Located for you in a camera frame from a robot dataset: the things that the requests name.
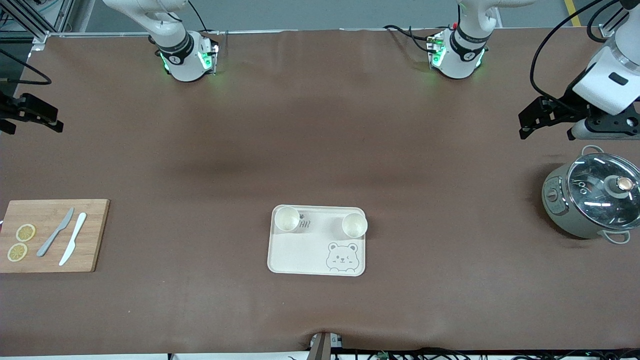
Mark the white plastic cup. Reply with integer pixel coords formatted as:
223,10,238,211
274,206,301,232
342,213,368,239

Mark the glass pot lid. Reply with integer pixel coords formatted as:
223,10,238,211
566,152,640,231

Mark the grey plastic knife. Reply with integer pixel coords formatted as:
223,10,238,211
36,207,75,258

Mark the wooden cutting board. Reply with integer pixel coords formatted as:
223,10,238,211
0,199,111,274

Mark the white plastic knife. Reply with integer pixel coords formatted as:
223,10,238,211
58,212,88,267

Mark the brown table mat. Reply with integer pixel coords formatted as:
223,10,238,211
0,27,640,357

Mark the cream bear print tray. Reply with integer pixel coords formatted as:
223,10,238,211
267,204,367,277

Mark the thin black cable loop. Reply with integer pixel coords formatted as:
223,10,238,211
587,0,627,44

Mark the black left arm base cable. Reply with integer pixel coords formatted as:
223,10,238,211
383,24,437,55

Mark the black arm base cable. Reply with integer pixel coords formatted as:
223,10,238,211
187,0,209,34
383,24,437,55

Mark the black right arm base cable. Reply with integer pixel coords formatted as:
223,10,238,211
187,0,209,34

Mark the grey camera mount clamp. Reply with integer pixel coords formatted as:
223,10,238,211
309,331,344,360

